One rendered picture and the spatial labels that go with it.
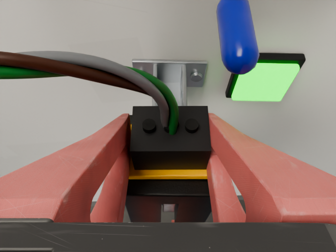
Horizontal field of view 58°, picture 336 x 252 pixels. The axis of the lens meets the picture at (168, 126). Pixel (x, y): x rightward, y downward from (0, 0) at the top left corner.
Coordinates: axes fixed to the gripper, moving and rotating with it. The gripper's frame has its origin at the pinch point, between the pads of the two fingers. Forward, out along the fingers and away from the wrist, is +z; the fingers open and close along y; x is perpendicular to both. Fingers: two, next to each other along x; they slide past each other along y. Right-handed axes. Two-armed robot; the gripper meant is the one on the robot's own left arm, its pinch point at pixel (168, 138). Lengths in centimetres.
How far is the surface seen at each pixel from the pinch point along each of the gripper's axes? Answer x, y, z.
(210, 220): 105, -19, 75
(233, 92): 2.3, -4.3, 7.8
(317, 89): 2.6, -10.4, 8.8
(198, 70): 0.7, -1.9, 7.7
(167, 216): 105, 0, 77
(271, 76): 0.6, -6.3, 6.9
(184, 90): 1.0, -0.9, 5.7
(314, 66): 0.5, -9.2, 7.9
